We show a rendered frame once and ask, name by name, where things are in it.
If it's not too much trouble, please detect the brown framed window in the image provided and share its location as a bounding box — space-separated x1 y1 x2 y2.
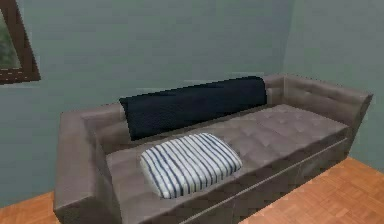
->
0 0 42 85

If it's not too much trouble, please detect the dark navy blanket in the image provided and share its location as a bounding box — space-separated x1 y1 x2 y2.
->
118 75 268 142

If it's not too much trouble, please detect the grey tufted sofa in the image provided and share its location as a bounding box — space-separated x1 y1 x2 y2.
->
53 73 374 224

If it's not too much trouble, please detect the blue white striped pillow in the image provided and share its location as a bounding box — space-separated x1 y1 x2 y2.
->
139 132 244 200

